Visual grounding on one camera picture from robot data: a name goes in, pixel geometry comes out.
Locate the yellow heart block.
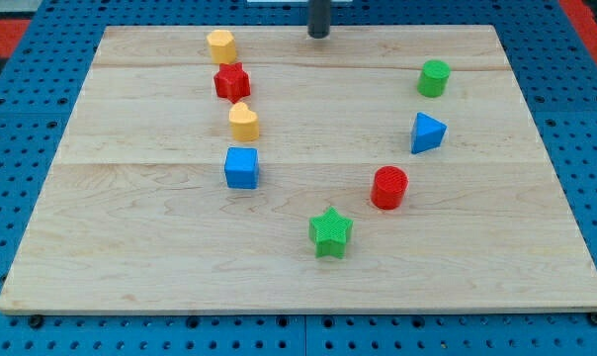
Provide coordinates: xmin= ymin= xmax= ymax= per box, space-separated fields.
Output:
xmin=228 ymin=102 xmax=260 ymax=141

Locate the yellow hexagon block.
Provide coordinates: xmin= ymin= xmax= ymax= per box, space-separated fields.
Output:
xmin=206 ymin=30 xmax=237 ymax=64

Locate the blue cube block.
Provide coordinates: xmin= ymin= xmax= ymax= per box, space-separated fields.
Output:
xmin=224 ymin=147 xmax=259 ymax=189

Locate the green star block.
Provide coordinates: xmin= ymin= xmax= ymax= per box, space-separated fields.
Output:
xmin=308 ymin=207 xmax=353 ymax=259

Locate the red cylinder block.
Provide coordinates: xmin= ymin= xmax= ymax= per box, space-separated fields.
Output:
xmin=370 ymin=166 xmax=408 ymax=210

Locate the light wooden board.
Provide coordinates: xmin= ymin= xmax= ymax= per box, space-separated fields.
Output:
xmin=0 ymin=25 xmax=597 ymax=315

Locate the red star block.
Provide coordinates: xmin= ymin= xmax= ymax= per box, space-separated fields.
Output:
xmin=213 ymin=62 xmax=250 ymax=104

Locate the blue triangle block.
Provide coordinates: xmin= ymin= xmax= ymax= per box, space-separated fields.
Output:
xmin=411 ymin=112 xmax=448 ymax=154

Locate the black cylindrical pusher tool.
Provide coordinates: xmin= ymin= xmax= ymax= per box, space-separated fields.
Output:
xmin=307 ymin=0 xmax=331 ymax=39

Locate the green cylinder block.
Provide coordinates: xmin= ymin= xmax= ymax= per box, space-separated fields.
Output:
xmin=417 ymin=59 xmax=451 ymax=98

